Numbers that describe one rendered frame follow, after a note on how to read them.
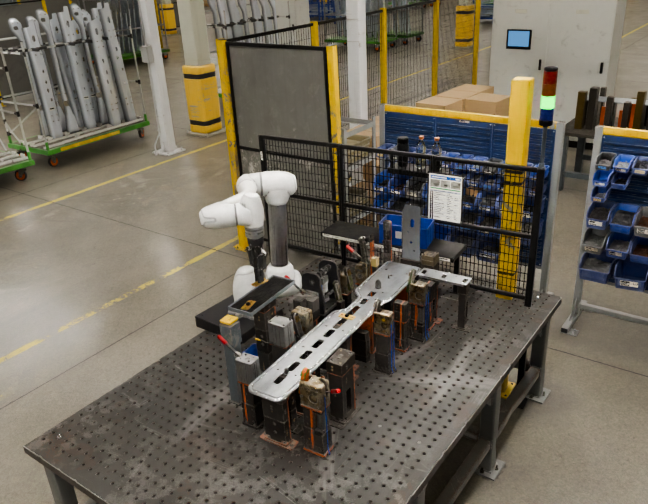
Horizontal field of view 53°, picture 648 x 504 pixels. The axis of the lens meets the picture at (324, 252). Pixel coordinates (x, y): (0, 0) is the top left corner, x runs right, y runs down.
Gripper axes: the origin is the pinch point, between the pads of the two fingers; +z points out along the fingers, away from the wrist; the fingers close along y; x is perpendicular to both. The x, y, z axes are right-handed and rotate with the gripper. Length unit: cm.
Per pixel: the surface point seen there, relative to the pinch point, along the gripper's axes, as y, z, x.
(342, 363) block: 57, 23, -6
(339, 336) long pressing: 39.0, 26.1, 13.0
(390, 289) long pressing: 30, 26, 65
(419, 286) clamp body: 44, 22, 71
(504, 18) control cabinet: -238, -46, 675
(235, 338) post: 9.9, 19.2, -25.9
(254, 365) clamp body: 29.0, 22.5, -31.7
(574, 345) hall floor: 74, 125, 224
